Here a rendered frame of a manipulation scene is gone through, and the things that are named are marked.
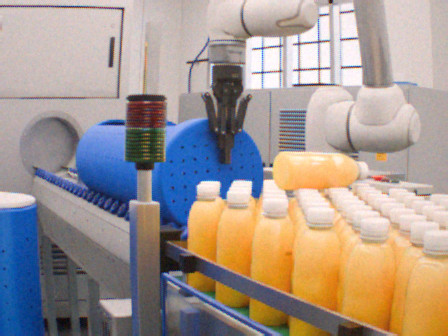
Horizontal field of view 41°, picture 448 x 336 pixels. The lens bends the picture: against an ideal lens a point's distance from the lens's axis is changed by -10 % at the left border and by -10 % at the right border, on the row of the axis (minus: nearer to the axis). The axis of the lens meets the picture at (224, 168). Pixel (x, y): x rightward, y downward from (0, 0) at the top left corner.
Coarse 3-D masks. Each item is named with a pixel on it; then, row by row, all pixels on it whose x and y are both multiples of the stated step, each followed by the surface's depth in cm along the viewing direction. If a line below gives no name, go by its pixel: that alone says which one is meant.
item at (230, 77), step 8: (216, 72) 154; (224, 72) 153; (232, 72) 153; (240, 72) 155; (216, 80) 155; (224, 80) 155; (232, 80) 155; (240, 80) 156; (216, 88) 155; (232, 88) 157; (240, 88) 158; (216, 96) 156
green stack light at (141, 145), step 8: (128, 128) 97; (152, 128) 95; (160, 128) 96; (128, 136) 95; (136, 136) 94; (144, 136) 94; (152, 136) 95; (160, 136) 95; (128, 144) 95; (136, 144) 94; (144, 144) 94; (152, 144) 95; (160, 144) 96; (128, 152) 95; (136, 152) 95; (144, 152) 94; (152, 152) 95; (160, 152) 96; (128, 160) 95; (136, 160) 95; (144, 160) 95; (152, 160) 95; (160, 160) 96
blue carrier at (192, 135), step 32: (96, 128) 223; (192, 128) 156; (96, 160) 204; (192, 160) 157; (256, 160) 164; (128, 192) 178; (160, 192) 154; (192, 192) 157; (224, 192) 161; (256, 192) 165
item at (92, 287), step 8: (88, 280) 239; (88, 288) 239; (96, 288) 240; (88, 296) 240; (96, 296) 241; (88, 304) 240; (96, 304) 241; (88, 312) 241; (96, 312) 241; (88, 320) 242; (96, 320) 241; (88, 328) 243; (96, 328) 241
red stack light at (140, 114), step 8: (128, 104) 95; (136, 104) 94; (144, 104) 94; (152, 104) 94; (160, 104) 95; (128, 112) 95; (136, 112) 94; (144, 112) 94; (152, 112) 94; (160, 112) 95; (128, 120) 95; (136, 120) 94; (144, 120) 94; (152, 120) 94; (160, 120) 95
